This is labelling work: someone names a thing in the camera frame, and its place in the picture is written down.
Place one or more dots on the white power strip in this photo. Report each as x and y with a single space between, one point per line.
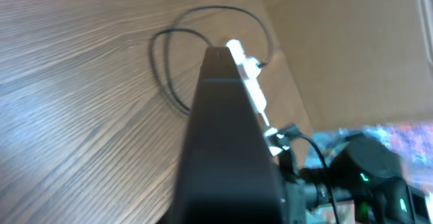
256 94

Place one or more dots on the brown cardboard backboard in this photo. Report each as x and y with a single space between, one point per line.
358 62

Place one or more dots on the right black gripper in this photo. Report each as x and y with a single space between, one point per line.
294 202

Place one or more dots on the blue screen smartphone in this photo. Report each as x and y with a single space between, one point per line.
225 172

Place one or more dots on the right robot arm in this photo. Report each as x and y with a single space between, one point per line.
365 172

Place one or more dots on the white charger plug adapter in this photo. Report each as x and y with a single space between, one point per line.
252 67

